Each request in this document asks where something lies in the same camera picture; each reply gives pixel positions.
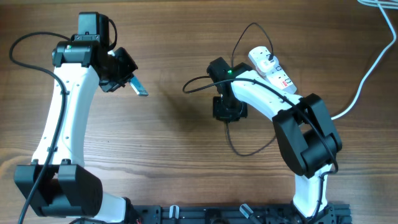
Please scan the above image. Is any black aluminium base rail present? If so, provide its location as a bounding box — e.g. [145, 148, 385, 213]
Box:
[132, 203, 353, 224]

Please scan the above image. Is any black charging cable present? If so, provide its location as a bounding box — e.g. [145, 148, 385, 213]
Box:
[225, 22, 277, 157]

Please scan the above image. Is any white charger adapter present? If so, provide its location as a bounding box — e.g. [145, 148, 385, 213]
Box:
[256, 57, 279, 76]

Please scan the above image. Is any white power strip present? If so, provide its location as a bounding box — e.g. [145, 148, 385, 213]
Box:
[248, 46, 297, 94]

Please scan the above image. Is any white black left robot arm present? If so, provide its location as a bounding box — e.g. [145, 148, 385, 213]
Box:
[14, 40, 141, 223]

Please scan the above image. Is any white power strip cord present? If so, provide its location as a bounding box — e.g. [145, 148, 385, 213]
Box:
[329, 0, 398, 121]

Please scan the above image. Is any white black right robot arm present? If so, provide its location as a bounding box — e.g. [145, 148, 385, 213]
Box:
[206, 57, 342, 222]

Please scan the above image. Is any blue Galaxy smartphone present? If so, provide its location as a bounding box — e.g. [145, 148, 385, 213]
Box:
[129, 76, 149, 96]

